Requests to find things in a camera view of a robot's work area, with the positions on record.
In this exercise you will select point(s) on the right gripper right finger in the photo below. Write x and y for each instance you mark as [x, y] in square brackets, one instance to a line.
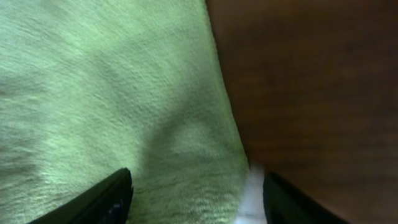
[284, 203]

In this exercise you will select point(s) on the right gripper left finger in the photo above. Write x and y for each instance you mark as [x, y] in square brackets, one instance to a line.
[107, 202]

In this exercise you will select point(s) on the green microfiber cloth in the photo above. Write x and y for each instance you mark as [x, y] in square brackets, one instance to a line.
[91, 86]

